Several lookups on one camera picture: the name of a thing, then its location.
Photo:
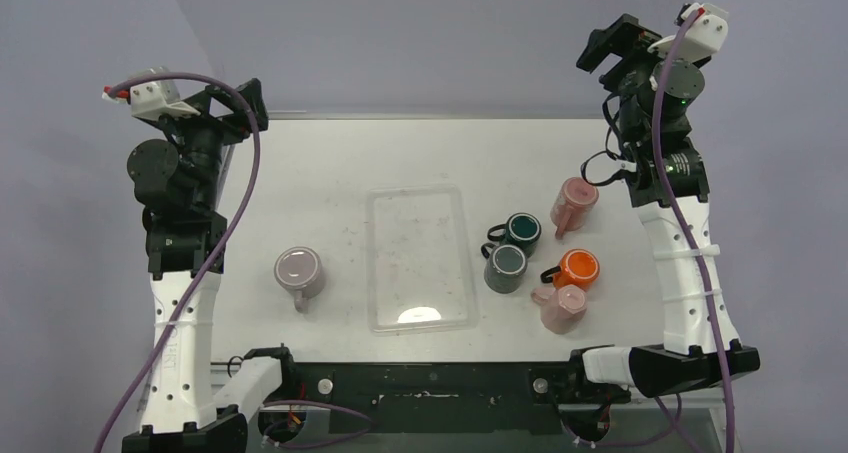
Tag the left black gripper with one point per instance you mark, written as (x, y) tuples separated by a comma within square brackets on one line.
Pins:
[(235, 127)]

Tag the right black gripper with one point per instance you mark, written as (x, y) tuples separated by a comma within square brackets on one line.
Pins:
[(626, 45)]

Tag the lilac mug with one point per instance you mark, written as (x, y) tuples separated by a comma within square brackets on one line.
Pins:
[(299, 271)]

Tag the pink ghost pattern mug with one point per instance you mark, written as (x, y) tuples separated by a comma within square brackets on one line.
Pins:
[(574, 202)]

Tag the dark green mug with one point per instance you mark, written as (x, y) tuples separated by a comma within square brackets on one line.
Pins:
[(521, 229)]

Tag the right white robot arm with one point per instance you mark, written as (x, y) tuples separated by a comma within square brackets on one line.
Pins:
[(654, 82)]

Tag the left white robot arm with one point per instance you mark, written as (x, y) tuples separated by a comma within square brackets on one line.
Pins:
[(176, 178)]

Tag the orange mug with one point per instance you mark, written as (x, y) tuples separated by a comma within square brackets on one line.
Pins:
[(578, 267)]

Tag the grey mug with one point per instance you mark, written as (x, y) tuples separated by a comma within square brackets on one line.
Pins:
[(505, 267)]

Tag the pale pink faceted mug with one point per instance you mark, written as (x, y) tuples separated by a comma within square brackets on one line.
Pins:
[(560, 308)]

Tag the clear plastic tray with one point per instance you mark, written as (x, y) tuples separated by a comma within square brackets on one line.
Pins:
[(419, 275)]

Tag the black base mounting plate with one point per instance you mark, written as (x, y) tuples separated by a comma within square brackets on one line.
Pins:
[(538, 398)]

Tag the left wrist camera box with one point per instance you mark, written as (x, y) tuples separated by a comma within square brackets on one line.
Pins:
[(149, 101)]

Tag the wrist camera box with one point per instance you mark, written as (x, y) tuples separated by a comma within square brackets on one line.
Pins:
[(149, 101), (707, 34)]

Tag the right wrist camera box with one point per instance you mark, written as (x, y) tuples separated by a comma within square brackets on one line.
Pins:
[(707, 34)]

